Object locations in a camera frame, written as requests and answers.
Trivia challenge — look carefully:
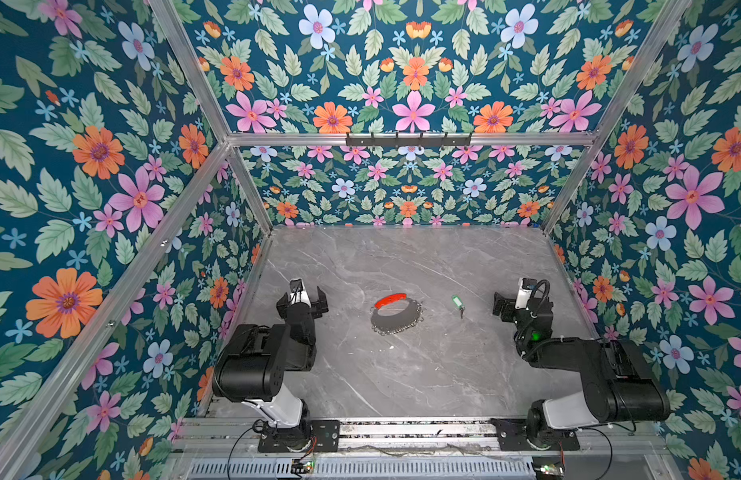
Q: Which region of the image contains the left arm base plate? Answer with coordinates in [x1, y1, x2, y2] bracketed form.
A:
[258, 420, 342, 455]

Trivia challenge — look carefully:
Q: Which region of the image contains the green-capped key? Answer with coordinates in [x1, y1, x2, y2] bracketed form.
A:
[452, 295, 465, 319]

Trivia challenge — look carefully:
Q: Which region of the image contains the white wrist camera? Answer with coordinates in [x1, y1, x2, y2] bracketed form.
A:
[514, 277, 538, 310]
[288, 278, 312, 307]

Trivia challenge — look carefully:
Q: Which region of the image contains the black wall hook rack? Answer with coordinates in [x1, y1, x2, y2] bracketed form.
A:
[344, 132, 472, 149]

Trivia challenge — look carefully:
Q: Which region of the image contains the aluminium mounting rail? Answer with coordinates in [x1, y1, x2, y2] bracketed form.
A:
[174, 417, 669, 456]

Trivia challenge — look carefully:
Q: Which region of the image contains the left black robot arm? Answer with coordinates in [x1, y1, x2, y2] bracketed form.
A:
[212, 279, 330, 451]

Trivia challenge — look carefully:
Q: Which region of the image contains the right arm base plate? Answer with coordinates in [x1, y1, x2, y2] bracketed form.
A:
[489, 418, 580, 452]

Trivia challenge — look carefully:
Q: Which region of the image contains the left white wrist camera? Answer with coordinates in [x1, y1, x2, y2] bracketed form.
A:
[288, 278, 312, 307]

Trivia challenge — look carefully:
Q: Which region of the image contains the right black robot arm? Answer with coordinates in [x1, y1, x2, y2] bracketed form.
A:
[492, 293, 670, 450]

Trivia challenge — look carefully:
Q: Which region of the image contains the red-handled key ring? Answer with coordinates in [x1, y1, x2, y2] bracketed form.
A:
[369, 292, 423, 336]

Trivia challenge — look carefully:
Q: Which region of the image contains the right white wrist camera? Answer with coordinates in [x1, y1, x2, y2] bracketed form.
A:
[514, 277, 538, 310]

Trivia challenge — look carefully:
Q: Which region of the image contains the white slotted cable duct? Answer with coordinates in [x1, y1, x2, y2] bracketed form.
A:
[188, 457, 536, 479]

